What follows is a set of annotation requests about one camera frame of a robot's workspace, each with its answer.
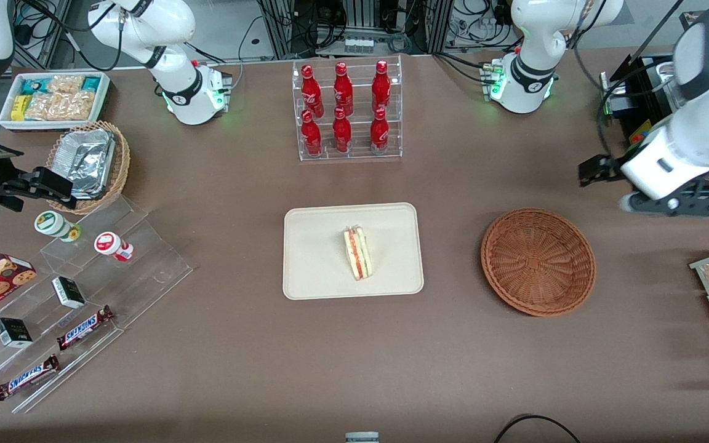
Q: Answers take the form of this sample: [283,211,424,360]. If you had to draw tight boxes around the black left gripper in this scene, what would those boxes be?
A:
[579,154,628,186]

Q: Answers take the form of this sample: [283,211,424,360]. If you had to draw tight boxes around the triangle sandwich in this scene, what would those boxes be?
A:
[343,225,375,282]

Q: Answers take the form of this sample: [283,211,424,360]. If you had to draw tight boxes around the aluminium foil tray stack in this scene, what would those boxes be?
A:
[56,129,115,199]

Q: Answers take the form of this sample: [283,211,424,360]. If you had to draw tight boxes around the light wicker basket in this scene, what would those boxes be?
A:
[46,121,130,215]

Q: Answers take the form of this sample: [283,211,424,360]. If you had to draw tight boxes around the brown round wicker basket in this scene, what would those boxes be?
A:
[481,207,596,317]

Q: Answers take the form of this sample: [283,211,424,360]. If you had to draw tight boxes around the beige plastic tray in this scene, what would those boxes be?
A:
[282,202,425,301]

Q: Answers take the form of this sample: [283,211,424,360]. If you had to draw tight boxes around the green lid yogurt cup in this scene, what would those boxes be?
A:
[34,210,81,242]

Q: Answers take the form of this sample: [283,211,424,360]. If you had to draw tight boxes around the white snack bin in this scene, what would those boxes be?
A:
[0,72,111,131]

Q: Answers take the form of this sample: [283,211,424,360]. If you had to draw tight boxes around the black food warmer cabinet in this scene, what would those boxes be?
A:
[599,9,709,216]

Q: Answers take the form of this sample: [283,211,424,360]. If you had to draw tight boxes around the large clear cracker bag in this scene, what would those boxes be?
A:
[25,91,95,121]

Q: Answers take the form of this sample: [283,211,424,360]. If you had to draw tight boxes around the red lid yogurt cup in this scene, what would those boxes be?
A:
[94,231,135,262]

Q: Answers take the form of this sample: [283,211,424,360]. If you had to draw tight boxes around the steel warmer pan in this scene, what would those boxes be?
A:
[651,60,681,106]

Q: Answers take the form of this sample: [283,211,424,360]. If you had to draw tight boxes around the small black box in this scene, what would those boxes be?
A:
[52,276,86,309]
[0,317,33,348]

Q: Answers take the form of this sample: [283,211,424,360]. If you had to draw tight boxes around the small clear cracker bag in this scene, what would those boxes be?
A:
[47,75,84,93]

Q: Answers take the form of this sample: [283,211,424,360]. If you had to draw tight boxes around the clear acrylic stepped shelf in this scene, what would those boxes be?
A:
[0,196,194,414]

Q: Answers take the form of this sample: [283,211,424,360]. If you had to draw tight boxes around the Snickers bar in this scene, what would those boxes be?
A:
[56,306,115,351]
[0,354,60,401]

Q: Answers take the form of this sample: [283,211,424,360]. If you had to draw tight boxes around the red cola bottle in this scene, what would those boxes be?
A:
[333,62,354,116]
[372,60,391,113]
[301,110,322,156]
[332,107,353,153]
[371,108,390,154]
[301,65,324,118]

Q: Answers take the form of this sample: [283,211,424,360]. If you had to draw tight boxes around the clear acrylic bottle rack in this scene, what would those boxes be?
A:
[292,55,403,162]

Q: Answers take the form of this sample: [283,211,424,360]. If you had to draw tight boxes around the aluminium equipment rack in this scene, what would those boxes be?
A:
[255,0,475,59]

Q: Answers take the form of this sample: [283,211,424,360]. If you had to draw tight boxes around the aluminium frame post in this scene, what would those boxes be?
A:
[13,0,75,70]

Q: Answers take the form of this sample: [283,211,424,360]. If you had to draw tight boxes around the thick black cable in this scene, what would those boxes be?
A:
[493,414,583,443]

